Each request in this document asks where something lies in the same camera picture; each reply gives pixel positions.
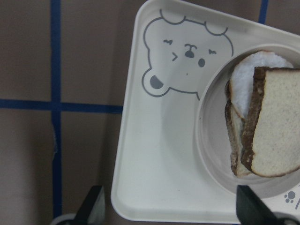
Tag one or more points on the cream round plate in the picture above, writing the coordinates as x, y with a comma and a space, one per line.
211, 136

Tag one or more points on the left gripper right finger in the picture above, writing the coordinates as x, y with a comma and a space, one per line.
251, 210

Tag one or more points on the cream bear tray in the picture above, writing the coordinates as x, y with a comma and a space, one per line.
177, 48

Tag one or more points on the bread slice on plate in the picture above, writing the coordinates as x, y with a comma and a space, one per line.
235, 125

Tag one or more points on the bread slice from board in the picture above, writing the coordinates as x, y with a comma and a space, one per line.
271, 135

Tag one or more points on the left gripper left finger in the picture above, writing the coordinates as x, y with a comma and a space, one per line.
92, 209

